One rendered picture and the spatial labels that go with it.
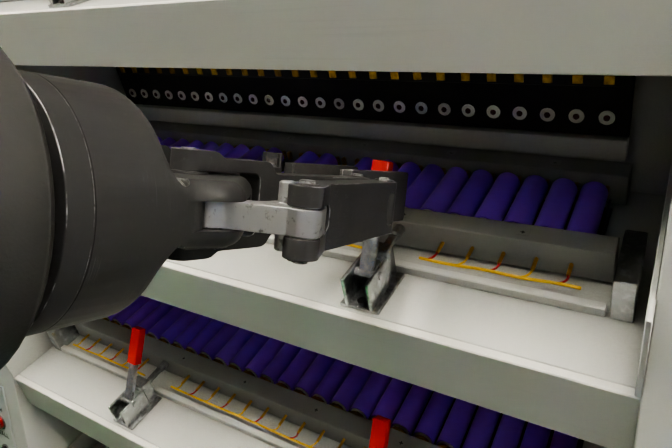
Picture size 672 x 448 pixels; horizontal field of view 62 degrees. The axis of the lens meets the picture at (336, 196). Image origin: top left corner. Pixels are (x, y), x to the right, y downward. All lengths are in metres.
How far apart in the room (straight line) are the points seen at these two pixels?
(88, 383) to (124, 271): 0.53
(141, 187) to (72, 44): 0.35
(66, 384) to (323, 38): 0.50
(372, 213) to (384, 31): 0.11
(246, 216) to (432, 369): 0.20
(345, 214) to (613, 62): 0.14
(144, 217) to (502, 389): 0.24
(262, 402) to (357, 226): 0.36
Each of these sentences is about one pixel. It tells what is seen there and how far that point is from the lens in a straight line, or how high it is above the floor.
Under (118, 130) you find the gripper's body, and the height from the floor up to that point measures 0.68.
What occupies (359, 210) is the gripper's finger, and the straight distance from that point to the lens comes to 0.22.
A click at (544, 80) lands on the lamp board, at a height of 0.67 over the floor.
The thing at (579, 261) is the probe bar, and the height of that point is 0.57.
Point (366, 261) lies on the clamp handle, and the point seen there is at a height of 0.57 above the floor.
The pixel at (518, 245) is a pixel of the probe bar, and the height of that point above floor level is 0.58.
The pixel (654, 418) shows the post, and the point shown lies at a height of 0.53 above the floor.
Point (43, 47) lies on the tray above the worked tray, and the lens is 0.54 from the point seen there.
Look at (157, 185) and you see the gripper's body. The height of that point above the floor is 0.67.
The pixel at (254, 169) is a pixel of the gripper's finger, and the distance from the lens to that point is 0.22.
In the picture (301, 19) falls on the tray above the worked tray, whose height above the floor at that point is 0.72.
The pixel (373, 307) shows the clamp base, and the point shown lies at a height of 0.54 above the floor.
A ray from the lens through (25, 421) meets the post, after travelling 0.79.
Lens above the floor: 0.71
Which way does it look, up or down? 16 degrees down
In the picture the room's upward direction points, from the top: 1 degrees counter-clockwise
